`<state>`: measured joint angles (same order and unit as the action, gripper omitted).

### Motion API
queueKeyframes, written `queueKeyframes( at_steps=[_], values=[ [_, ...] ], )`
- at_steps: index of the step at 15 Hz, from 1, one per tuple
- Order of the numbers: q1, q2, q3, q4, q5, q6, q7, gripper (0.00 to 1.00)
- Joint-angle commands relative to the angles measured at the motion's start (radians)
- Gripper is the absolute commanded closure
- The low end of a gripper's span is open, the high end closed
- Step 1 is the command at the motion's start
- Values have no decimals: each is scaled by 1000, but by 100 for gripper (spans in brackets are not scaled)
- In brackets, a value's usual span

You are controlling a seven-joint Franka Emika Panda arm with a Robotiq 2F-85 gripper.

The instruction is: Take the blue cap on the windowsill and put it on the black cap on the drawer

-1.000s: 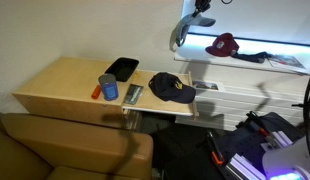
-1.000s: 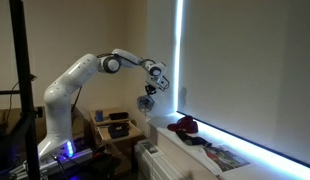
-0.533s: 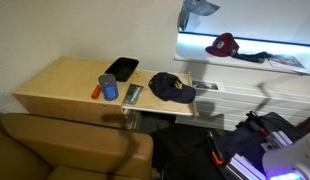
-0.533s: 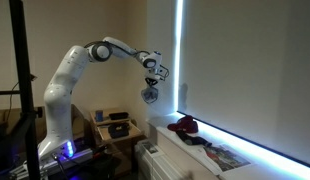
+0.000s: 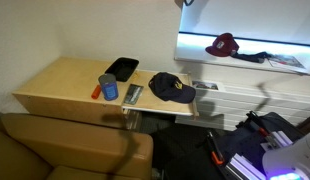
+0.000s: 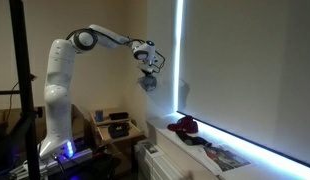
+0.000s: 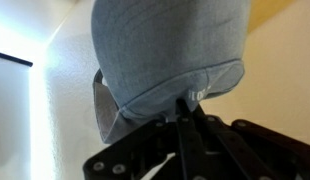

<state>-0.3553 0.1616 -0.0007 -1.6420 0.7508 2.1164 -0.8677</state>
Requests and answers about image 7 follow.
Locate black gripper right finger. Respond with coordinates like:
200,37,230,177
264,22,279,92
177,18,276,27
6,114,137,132
182,99,310,180

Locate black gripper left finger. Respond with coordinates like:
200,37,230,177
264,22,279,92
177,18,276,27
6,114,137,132
83,99,188,180

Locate light blue cap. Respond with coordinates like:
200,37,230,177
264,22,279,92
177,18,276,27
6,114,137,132
90,0,252,145

